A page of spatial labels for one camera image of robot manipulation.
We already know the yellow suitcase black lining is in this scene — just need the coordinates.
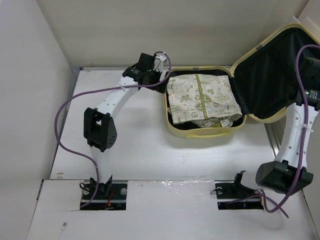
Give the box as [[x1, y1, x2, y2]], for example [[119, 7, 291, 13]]
[[163, 23, 320, 139]]

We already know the cream cartoon print cloth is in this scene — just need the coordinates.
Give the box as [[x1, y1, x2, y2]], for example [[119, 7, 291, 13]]
[[167, 73, 243, 128]]

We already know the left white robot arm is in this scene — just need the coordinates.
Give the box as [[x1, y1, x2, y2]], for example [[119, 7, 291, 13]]
[[83, 51, 170, 199]]

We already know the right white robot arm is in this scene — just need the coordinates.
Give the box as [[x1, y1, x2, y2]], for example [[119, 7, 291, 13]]
[[255, 57, 320, 194]]

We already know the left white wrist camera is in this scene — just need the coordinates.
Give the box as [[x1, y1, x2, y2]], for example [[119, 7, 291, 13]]
[[153, 55, 167, 73]]

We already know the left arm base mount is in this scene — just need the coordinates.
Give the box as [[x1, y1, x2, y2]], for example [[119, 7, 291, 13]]
[[79, 177, 128, 211]]

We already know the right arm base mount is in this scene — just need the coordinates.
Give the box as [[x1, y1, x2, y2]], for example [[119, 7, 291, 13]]
[[210, 170, 264, 210]]

